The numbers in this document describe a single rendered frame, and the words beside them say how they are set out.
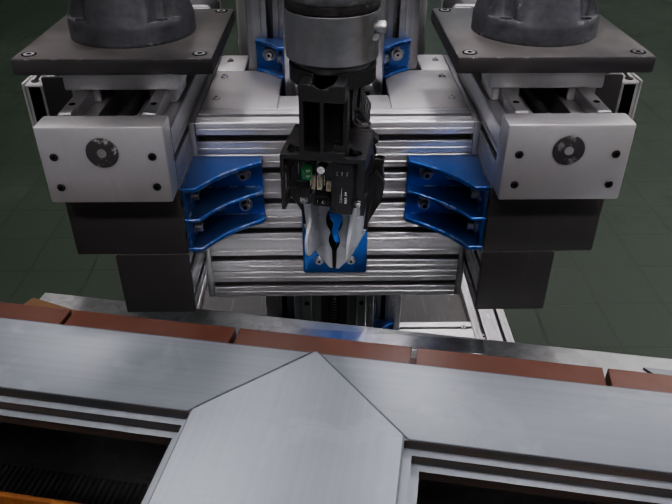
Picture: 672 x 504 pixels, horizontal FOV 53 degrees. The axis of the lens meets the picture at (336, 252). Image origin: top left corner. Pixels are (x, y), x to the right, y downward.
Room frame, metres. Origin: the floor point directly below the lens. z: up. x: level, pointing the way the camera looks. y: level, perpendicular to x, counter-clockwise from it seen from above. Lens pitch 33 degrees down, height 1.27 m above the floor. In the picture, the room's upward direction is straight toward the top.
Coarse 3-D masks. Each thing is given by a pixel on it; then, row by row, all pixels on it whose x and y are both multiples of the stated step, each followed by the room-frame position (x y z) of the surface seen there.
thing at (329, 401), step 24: (264, 384) 0.44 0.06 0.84; (288, 384) 0.44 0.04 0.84; (312, 384) 0.44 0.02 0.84; (336, 384) 0.44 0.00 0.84; (216, 408) 0.41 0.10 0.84; (240, 408) 0.41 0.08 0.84; (264, 408) 0.41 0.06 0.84; (288, 408) 0.41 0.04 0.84; (312, 408) 0.41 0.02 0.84; (336, 408) 0.41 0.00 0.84; (360, 408) 0.41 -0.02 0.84; (384, 432) 0.38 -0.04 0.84
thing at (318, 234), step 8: (304, 208) 0.56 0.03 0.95; (312, 208) 0.54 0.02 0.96; (320, 208) 0.56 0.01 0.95; (328, 208) 0.56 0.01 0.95; (312, 216) 0.54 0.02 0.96; (320, 216) 0.56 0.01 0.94; (328, 216) 0.57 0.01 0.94; (304, 224) 0.57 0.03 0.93; (312, 224) 0.54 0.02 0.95; (320, 224) 0.56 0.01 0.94; (328, 224) 0.56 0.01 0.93; (312, 232) 0.54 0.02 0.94; (320, 232) 0.56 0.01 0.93; (328, 232) 0.56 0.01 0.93; (312, 240) 0.54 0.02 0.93; (320, 240) 0.56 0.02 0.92; (328, 240) 0.56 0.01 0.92; (312, 248) 0.53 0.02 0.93; (320, 248) 0.56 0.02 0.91; (328, 248) 0.56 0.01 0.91; (320, 256) 0.56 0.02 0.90; (328, 256) 0.56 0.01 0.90; (328, 264) 0.56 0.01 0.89
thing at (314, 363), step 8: (296, 360) 0.47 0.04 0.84; (304, 360) 0.47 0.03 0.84; (312, 360) 0.47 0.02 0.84; (320, 360) 0.47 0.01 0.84; (280, 368) 0.46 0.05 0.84; (288, 368) 0.46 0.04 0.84; (296, 368) 0.46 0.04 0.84; (304, 368) 0.46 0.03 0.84; (312, 368) 0.46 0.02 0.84; (320, 368) 0.46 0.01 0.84; (328, 368) 0.46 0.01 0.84
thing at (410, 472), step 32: (0, 416) 0.42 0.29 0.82; (32, 416) 0.42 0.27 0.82; (64, 416) 0.42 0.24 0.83; (96, 416) 0.41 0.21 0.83; (128, 416) 0.41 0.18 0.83; (160, 416) 0.41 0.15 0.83; (416, 448) 0.38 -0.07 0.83; (448, 448) 0.37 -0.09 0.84; (416, 480) 0.35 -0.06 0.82; (448, 480) 0.36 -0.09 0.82; (480, 480) 0.35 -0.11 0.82; (512, 480) 0.35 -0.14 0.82; (544, 480) 0.35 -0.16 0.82; (576, 480) 0.35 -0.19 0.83; (608, 480) 0.34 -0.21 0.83; (640, 480) 0.34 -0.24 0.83
